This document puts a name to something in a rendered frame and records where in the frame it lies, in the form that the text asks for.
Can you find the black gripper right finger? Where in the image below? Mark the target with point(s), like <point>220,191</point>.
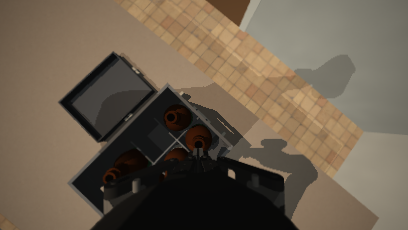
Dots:
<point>267,183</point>

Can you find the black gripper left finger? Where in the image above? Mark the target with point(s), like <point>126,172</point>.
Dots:
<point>117,190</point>

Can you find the dark grey crate with dividers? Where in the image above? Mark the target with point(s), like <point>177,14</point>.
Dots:
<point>153,140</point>

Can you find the black rectangular tray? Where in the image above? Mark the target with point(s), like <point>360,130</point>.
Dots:
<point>100,102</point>

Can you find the brown glass bottle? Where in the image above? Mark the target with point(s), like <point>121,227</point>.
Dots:
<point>161,177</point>
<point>128,162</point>
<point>198,136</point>
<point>177,152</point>
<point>177,117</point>

